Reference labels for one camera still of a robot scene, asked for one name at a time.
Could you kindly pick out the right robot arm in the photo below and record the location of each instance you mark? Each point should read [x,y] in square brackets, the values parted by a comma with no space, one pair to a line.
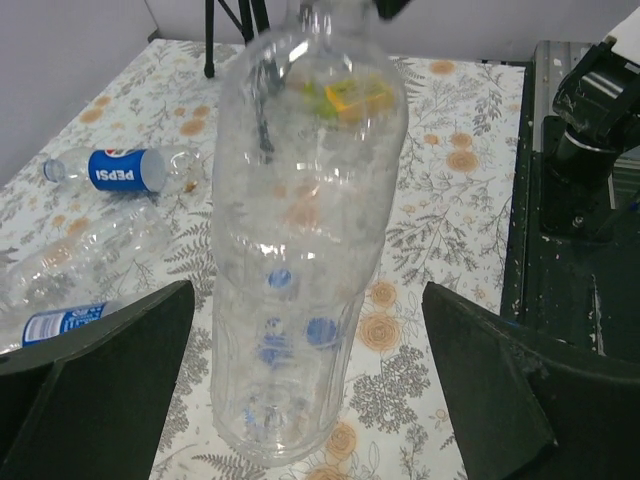
[598,101]

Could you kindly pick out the Pepsi bottle blue label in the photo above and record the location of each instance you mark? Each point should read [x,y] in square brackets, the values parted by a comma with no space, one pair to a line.
[164,169]

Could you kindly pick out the Pocari Sweat labelled bottle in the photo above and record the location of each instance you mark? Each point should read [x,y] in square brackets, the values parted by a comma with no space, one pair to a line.
[42,326]

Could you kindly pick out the clear unlabelled plastic bottle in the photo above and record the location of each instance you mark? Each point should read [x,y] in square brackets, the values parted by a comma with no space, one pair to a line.
[300,209]

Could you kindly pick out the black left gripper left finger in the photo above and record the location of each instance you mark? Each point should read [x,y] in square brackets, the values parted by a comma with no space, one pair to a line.
[92,403]

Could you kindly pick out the yellow green toy block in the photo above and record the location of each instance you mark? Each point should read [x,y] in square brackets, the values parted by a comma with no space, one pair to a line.
[348,100]

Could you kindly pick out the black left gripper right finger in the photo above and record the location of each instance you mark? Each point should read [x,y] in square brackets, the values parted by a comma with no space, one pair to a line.
[526,406]

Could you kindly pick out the clear crumpled plastic bottle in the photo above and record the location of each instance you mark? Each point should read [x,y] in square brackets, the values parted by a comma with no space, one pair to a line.
[73,267]

